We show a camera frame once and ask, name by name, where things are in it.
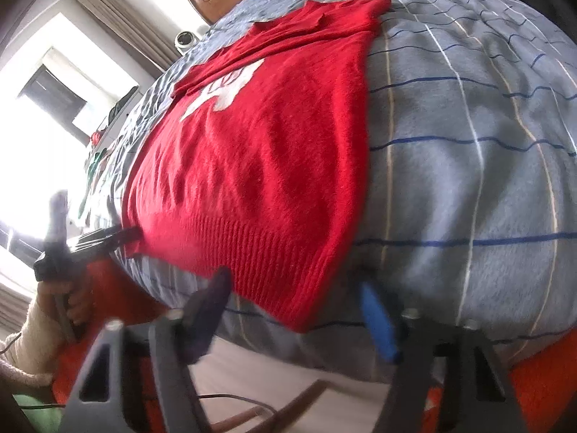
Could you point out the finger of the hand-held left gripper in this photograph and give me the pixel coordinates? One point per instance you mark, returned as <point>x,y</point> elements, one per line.
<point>112,237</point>
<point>58,216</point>

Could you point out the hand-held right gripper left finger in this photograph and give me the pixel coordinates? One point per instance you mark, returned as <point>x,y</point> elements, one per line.
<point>207,320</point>

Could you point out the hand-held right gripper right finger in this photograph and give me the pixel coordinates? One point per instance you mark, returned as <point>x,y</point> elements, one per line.
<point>378,318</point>

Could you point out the red knitted sweater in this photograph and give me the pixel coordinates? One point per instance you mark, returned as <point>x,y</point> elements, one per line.
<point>270,167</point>

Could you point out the person's left forearm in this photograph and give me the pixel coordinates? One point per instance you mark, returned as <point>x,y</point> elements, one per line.
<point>31,338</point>

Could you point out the dark clothes pile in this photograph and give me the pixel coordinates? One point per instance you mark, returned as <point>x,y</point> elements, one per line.
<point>124,99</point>

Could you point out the person's left hand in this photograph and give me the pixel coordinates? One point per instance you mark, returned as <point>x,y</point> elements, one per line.
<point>81,300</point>

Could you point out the small red cloth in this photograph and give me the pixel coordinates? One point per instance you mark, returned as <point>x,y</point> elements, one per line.
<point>95,136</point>

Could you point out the window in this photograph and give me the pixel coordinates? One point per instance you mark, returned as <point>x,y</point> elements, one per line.
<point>49,90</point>

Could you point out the pale green fabric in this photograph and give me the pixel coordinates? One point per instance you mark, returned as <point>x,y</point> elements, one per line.
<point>31,408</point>

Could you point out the orange bed sheet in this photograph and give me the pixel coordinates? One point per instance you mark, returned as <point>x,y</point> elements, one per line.
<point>541,383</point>

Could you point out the beige curtain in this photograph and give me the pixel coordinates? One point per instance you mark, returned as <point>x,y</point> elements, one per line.
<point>126,22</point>

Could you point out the white desk fan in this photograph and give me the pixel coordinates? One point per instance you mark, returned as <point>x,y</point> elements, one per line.
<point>185,39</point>

